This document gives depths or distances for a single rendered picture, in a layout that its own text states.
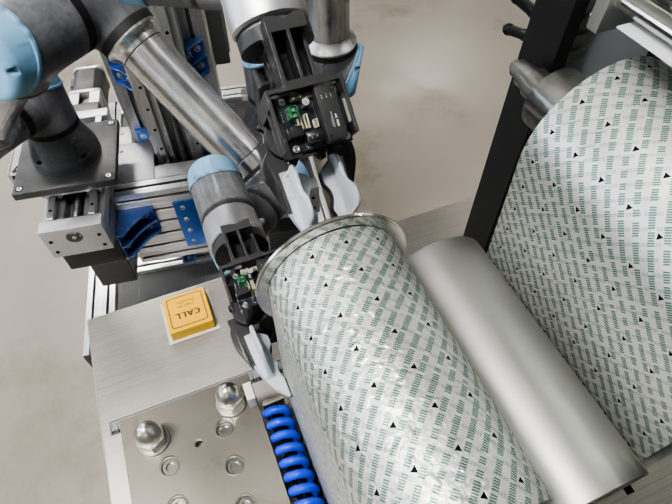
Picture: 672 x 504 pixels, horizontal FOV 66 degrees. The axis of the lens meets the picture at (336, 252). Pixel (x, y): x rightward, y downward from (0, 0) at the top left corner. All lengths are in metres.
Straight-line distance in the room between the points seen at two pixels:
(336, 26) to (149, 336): 0.68
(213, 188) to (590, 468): 0.52
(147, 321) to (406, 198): 1.57
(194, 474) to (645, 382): 0.46
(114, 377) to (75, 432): 1.05
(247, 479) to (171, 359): 0.29
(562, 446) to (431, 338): 0.14
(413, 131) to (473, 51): 0.82
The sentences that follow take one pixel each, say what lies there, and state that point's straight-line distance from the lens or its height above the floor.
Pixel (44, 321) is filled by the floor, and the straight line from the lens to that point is 2.17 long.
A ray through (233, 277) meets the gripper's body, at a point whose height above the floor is 1.15.
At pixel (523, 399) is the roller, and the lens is 0.46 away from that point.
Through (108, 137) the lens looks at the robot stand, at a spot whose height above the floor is 0.82.
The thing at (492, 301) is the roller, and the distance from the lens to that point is 0.50.
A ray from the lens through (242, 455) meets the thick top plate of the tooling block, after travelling 0.64.
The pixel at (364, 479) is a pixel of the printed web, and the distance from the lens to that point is 0.36.
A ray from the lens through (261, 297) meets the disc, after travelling 0.46.
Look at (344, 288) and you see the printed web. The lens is 0.39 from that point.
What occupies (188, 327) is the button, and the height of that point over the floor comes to 0.92.
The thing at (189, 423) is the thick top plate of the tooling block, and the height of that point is 1.03.
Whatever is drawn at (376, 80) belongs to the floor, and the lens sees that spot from 2.94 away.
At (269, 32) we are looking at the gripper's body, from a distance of 0.47.
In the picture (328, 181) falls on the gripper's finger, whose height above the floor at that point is 1.28.
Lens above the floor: 1.64
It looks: 52 degrees down
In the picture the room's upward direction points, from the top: straight up
